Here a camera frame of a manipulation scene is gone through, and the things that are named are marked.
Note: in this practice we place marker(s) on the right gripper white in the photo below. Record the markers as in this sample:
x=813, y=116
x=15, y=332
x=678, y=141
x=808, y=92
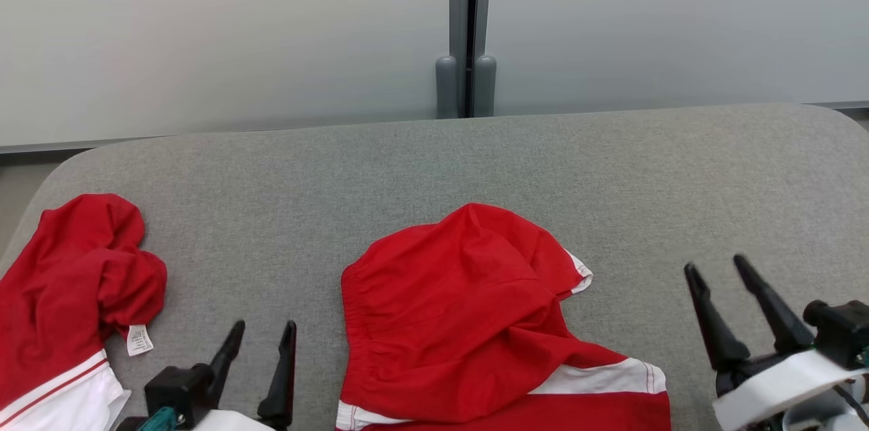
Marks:
x=781, y=383

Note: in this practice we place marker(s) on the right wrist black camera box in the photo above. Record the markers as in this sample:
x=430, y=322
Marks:
x=842, y=332

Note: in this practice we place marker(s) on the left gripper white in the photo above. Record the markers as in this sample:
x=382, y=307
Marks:
x=224, y=423

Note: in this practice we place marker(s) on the red shorts with white stripes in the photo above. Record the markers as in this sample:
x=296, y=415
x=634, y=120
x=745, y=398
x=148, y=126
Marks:
x=461, y=322

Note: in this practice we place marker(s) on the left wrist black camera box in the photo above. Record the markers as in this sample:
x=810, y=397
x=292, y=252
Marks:
x=176, y=390

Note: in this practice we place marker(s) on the grey vertical partition post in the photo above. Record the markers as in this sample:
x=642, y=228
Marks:
x=458, y=10

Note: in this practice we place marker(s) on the grey fabric sofa seat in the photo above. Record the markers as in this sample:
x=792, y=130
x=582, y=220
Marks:
x=271, y=214

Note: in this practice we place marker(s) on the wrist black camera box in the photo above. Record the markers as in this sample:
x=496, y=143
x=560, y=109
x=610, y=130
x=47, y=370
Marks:
x=176, y=390
x=842, y=332

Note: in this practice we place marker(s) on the grey cylindrical post foot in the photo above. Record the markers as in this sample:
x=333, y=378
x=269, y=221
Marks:
x=446, y=88
x=485, y=88

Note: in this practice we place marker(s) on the red jersey with white sleeves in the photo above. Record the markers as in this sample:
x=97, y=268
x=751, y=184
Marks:
x=61, y=282

